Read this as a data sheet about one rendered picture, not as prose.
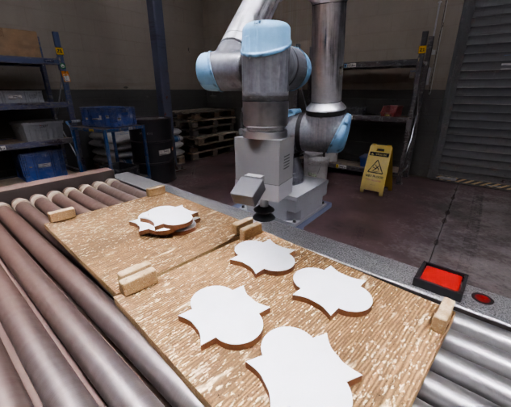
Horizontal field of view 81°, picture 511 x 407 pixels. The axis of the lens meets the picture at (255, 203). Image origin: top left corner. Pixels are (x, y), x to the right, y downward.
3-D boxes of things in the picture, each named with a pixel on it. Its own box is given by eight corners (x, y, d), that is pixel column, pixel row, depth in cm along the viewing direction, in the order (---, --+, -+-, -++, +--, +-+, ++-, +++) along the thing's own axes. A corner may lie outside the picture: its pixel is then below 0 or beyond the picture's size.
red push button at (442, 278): (425, 270, 59) (426, 264, 59) (461, 283, 56) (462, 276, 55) (417, 284, 55) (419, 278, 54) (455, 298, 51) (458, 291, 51)
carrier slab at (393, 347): (260, 235, 73) (260, 228, 72) (454, 320, 46) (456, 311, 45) (114, 304, 49) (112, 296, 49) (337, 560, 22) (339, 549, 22)
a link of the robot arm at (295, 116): (271, 146, 106) (271, 106, 101) (308, 148, 101) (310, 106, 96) (257, 153, 96) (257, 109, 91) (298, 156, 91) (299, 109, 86)
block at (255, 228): (257, 230, 71) (257, 220, 70) (262, 232, 70) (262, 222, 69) (238, 239, 67) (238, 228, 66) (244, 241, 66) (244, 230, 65)
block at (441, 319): (440, 309, 46) (444, 295, 45) (454, 315, 45) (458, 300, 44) (429, 330, 42) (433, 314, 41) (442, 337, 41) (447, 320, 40)
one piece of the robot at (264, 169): (211, 115, 45) (217, 216, 50) (265, 119, 41) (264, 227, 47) (250, 111, 55) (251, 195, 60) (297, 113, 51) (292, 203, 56)
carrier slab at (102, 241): (166, 195, 100) (165, 190, 99) (257, 232, 74) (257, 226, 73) (45, 228, 76) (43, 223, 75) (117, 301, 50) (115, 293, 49)
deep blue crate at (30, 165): (58, 170, 439) (52, 144, 425) (68, 174, 414) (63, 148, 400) (16, 177, 403) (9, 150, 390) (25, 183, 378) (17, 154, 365)
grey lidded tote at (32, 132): (53, 136, 422) (49, 118, 414) (68, 138, 405) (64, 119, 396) (12, 141, 382) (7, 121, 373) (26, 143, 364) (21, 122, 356)
